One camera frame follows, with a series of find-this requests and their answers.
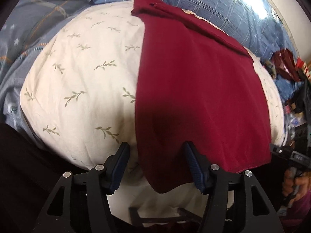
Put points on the cream leaf-print pillow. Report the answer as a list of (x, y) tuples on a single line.
[(84, 83)]

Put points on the blue plaid pillow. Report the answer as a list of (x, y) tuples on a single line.
[(256, 24)]

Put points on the red knit garment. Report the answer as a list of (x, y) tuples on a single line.
[(195, 84)]

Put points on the purple right sleeve forearm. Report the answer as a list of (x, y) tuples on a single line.
[(297, 213)]

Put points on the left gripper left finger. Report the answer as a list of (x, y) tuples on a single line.
[(78, 202)]

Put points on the grey plaid bed sheet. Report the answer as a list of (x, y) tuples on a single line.
[(26, 32)]

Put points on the person's right hand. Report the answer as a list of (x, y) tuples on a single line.
[(289, 183)]

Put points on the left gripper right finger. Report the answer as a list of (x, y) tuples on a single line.
[(236, 202)]

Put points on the pile of mixed clothes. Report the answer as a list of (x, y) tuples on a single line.
[(292, 80)]

